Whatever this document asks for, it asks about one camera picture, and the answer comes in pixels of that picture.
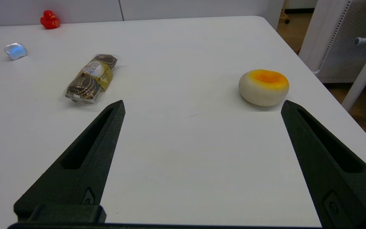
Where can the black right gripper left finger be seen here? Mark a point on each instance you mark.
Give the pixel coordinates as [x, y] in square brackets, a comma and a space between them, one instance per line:
[84, 165]

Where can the wooden chair leg with caster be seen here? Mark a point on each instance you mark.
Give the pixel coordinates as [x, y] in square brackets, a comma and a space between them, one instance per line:
[285, 12]

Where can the white pegboard panel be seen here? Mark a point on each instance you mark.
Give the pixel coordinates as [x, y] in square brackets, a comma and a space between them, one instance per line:
[335, 41]

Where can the wrapped chocolate ball pack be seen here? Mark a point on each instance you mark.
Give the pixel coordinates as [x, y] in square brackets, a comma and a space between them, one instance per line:
[91, 78]

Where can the white round orange-topped toy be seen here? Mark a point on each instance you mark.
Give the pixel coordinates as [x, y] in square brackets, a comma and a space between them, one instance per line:
[263, 88]

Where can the red duck toy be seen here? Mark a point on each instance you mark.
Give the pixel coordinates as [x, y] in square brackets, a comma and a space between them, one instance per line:
[50, 20]

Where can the white side desk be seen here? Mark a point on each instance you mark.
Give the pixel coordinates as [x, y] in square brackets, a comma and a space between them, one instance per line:
[361, 79]

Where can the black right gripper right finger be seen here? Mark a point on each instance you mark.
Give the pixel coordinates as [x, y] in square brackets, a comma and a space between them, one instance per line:
[332, 171]

